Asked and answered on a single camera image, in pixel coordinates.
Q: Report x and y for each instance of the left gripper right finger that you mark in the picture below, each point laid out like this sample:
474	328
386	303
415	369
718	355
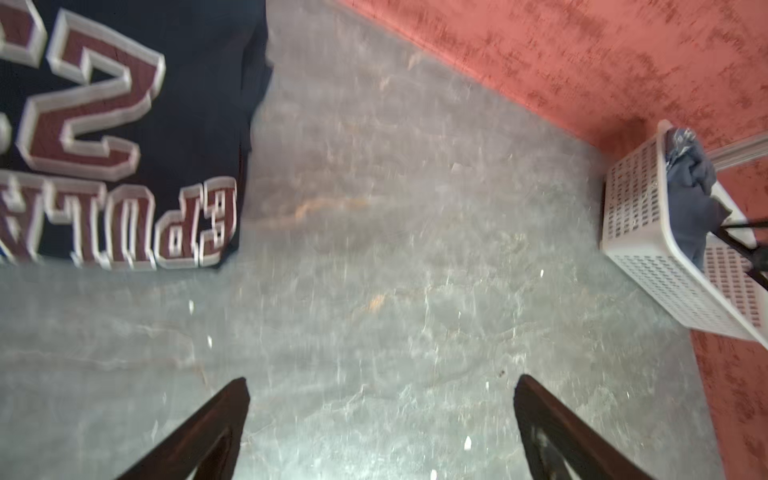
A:
558	444

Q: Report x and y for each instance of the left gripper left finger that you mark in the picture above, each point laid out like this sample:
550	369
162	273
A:
206	445

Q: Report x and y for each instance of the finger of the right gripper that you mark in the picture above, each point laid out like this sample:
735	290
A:
757	255

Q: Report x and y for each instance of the grey blue tank top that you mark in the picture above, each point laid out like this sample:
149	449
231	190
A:
694	212

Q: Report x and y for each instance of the navy tank top red trim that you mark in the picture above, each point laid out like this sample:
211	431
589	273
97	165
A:
125	130

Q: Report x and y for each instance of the white plastic laundry basket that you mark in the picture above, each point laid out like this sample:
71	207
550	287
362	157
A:
636	235

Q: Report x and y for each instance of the right aluminium corner post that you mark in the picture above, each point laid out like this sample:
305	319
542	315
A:
740	152

